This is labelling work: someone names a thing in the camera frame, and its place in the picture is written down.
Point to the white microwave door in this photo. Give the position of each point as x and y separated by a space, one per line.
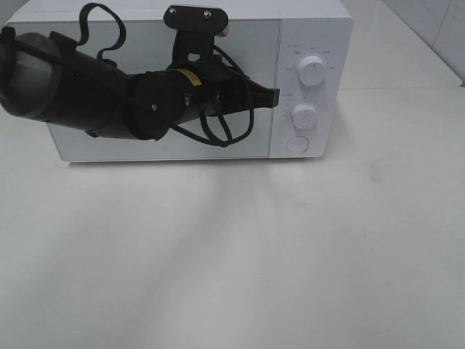
148 47

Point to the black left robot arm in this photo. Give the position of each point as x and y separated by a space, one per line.
47 79

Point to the white microwave oven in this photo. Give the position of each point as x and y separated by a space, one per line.
306 27

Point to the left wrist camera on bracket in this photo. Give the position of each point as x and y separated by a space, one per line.
196 29

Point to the round white door button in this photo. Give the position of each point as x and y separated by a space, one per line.
298 144

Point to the white dial knob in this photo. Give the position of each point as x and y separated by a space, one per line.
311 69
304 115

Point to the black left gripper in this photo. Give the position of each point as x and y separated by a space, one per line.
217 89

